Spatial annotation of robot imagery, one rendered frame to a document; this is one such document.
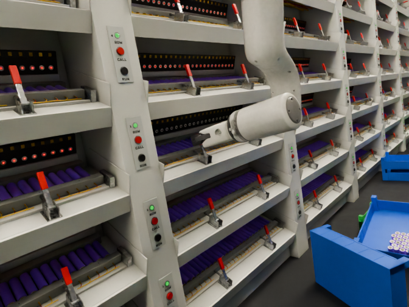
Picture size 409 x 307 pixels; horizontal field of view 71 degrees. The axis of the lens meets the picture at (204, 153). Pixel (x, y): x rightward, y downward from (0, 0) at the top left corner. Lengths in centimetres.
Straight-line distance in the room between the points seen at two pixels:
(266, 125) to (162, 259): 41
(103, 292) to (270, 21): 68
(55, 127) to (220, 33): 57
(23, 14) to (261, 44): 45
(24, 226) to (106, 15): 46
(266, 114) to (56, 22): 46
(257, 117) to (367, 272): 55
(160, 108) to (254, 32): 28
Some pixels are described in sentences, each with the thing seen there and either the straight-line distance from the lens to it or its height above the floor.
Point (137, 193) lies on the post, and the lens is 69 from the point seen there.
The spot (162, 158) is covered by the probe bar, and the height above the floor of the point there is 56.
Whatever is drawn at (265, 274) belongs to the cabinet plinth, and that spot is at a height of 2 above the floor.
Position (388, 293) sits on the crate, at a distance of 96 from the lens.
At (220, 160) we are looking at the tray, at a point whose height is 52.
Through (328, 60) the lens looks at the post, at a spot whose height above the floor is 83.
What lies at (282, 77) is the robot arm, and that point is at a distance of 74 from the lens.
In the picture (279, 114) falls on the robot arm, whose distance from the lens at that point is 63.
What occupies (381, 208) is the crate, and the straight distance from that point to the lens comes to 157.
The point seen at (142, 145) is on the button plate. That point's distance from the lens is 69.
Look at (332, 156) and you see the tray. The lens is 168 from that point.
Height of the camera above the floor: 67
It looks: 8 degrees down
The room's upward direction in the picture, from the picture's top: 10 degrees counter-clockwise
